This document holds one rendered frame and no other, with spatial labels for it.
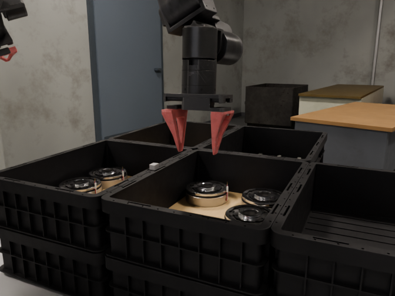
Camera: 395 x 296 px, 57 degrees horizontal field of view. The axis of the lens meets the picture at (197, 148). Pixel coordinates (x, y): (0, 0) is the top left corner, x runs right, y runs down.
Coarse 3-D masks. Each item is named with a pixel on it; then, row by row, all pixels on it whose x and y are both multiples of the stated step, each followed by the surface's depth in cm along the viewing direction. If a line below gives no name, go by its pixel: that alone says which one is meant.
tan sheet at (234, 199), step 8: (232, 192) 94; (184, 200) 89; (232, 200) 89; (240, 200) 89; (176, 208) 84; (184, 208) 84; (192, 208) 84; (200, 208) 84; (208, 208) 84; (216, 208) 84; (224, 208) 84; (216, 216) 80; (224, 216) 80
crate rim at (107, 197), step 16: (176, 160) 87; (272, 160) 88; (288, 160) 87; (144, 176) 75; (112, 192) 66; (288, 192) 66; (112, 208) 62; (128, 208) 60; (144, 208) 59; (160, 208) 59; (272, 208) 59; (160, 224) 58; (176, 224) 57; (192, 224) 56; (208, 224) 55; (224, 224) 53; (240, 224) 53; (240, 240) 53; (256, 240) 52
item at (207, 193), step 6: (204, 180) 93; (210, 180) 93; (186, 186) 89; (192, 186) 89; (222, 186) 90; (192, 192) 85; (198, 192) 85; (204, 192) 86; (210, 192) 86; (216, 192) 85; (222, 192) 86
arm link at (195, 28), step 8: (192, 24) 58; (200, 24) 58; (208, 24) 60; (184, 32) 58; (192, 32) 57; (200, 32) 56; (208, 32) 57; (216, 32) 58; (184, 40) 58; (192, 40) 57; (200, 40) 57; (208, 40) 57; (216, 40) 58; (184, 48) 58; (192, 48) 57; (200, 48) 57; (208, 48) 57; (216, 48) 59; (184, 56) 58; (192, 56) 57; (200, 56) 57; (208, 56) 57; (216, 56) 59; (192, 64) 58
